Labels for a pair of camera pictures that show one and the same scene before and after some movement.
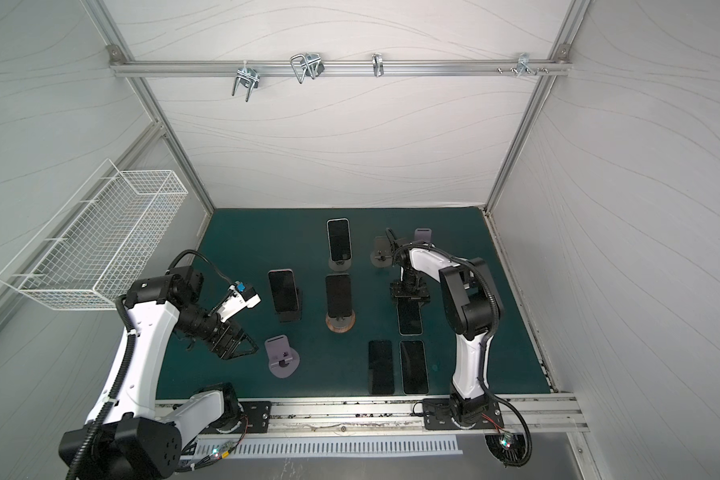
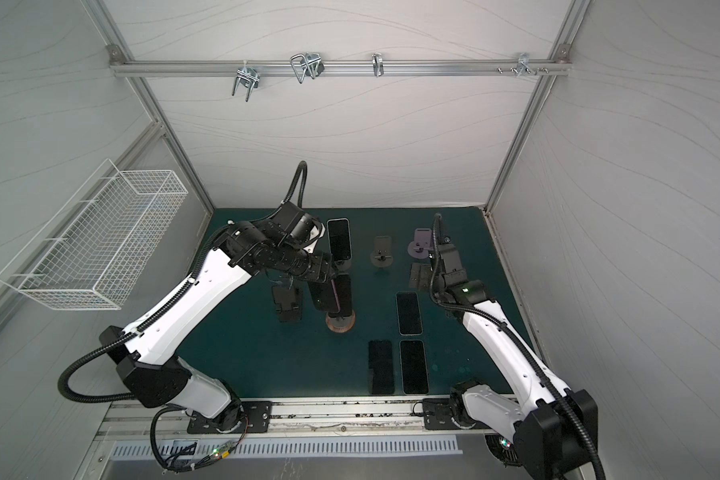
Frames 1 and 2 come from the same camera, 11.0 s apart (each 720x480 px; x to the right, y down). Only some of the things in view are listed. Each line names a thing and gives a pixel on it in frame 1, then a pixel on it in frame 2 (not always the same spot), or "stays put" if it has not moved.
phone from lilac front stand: (409, 316) stays put
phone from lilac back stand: (380, 367) stays put
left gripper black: (228, 351) → (321, 269)
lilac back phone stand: (423, 233) stays put
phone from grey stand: (414, 367) stays put
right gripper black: (411, 290) → (426, 276)
